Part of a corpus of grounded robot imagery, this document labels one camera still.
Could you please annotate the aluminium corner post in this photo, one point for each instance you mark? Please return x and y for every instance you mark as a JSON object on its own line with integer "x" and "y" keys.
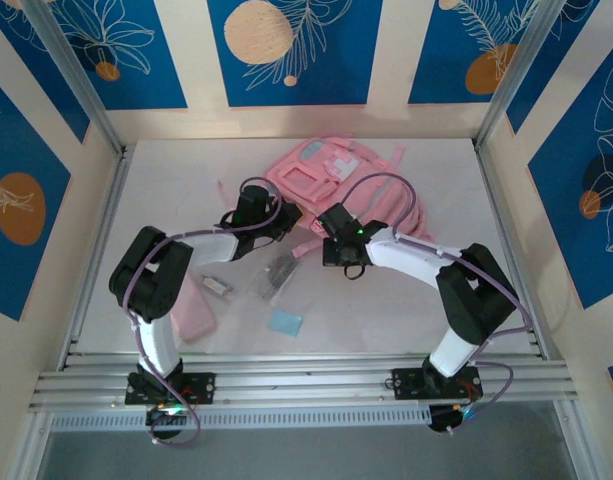
{"x": 517, "y": 75}
{"x": 82, "y": 85}

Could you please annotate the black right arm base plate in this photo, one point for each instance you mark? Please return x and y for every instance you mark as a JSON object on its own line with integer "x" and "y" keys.
{"x": 406, "y": 382}

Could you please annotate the black box under base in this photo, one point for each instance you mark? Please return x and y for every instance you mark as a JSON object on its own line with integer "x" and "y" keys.
{"x": 166, "y": 422}
{"x": 443, "y": 420}

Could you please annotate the small white grey stationery item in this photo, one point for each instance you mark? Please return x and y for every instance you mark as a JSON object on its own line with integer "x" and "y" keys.
{"x": 218, "y": 287}

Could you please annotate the aluminium front frame rail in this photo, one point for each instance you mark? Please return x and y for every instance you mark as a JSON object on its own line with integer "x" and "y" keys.
{"x": 306, "y": 385}

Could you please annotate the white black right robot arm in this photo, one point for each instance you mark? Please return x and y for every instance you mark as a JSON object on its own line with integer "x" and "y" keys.
{"x": 411, "y": 255}

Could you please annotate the aluminium table side rail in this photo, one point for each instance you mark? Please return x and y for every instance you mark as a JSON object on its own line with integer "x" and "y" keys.
{"x": 486, "y": 170}
{"x": 106, "y": 210}

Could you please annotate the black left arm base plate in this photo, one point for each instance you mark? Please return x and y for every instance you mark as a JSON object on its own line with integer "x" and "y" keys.
{"x": 201, "y": 387}

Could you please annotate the light blue sticky note pad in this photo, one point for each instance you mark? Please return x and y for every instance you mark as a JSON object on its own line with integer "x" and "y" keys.
{"x": 285, "y": 322}

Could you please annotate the aluminium frame leg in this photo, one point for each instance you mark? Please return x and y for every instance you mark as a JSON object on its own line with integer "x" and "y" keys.
{"x": 31, "y": 445}
{"x": 583, "y": 460}

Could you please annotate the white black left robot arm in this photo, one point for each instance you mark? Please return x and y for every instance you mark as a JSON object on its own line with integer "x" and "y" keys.
{"x": 206, "y": 247}

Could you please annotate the pink backpack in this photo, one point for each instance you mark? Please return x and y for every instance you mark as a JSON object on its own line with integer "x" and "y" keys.
{"x": 306, "y": 175}

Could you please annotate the pink pencil case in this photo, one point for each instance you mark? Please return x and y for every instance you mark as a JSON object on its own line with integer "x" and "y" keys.
{"x": 196, "y": 320}

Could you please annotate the clear plastic supplies bag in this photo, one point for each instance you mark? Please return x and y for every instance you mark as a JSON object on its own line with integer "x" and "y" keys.
{"x": 276, "y": 272}

